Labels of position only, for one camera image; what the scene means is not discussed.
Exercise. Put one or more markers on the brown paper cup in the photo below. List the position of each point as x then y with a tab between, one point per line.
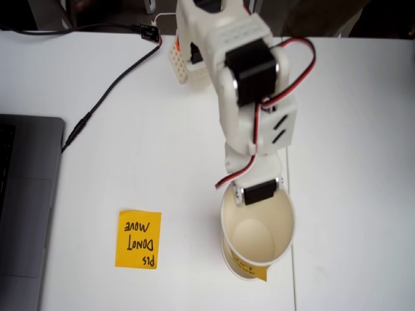
256	233
231	264

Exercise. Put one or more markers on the yellow handwritten sticky note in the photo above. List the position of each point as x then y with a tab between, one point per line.
129	256
259	273

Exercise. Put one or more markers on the grey chair leg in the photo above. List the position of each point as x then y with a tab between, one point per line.
149	6
257	6

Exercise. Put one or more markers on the black controller board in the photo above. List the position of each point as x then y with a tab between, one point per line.
149	32

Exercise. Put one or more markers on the dark grey laptop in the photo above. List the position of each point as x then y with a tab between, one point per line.
29	194

